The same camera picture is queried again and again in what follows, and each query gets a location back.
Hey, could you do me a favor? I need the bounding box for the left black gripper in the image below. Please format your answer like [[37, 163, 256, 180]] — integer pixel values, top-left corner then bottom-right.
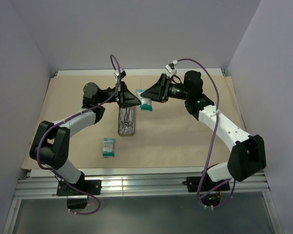
[[97, 80, 143, 109]]

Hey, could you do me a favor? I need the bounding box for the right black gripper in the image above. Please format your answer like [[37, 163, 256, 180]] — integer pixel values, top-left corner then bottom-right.
[[141, 74, 190, 103]]

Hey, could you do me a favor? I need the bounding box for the teal sterile packet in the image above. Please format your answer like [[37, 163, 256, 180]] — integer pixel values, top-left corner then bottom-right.
[[136, 89, 153, 112], [103, 137, 115, 157]]

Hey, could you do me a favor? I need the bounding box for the metal instrument tray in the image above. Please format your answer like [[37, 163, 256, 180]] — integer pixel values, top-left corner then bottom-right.
[[117, 107, 137, 137]]

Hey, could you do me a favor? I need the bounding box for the beige cloth wrap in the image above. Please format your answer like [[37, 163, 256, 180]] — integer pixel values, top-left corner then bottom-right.
[[21, 74, 259, 169]]

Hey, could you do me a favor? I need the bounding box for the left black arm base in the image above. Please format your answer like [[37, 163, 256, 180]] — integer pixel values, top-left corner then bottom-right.
[[56, 179, 102, 215]]

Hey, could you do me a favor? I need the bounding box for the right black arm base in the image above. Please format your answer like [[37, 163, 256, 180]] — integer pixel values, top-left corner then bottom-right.
[[182, 175, 230, 193]]

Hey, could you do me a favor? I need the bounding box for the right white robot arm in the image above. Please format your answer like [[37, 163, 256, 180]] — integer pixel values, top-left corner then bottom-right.
[[141, 71, 266, 190]]

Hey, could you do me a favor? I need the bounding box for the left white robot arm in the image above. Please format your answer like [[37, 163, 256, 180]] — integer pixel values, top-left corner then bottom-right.
[[29, 81, 141, 195]]

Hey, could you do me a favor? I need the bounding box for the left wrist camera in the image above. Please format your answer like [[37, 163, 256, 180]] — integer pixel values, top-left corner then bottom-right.
[[113, 68, 126, 79]]

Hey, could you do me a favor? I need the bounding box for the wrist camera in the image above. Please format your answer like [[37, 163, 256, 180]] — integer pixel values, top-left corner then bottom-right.
[[113, 68, 126, 79], [165, 62, 177, 78]]

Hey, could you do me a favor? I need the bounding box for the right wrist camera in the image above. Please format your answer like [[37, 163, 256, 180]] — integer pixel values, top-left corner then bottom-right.
[[165, 62, 177, 78]]

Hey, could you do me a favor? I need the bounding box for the aluminium mounting rail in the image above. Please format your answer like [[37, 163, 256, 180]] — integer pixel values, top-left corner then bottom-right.
[[13, 172, 270, 199]]

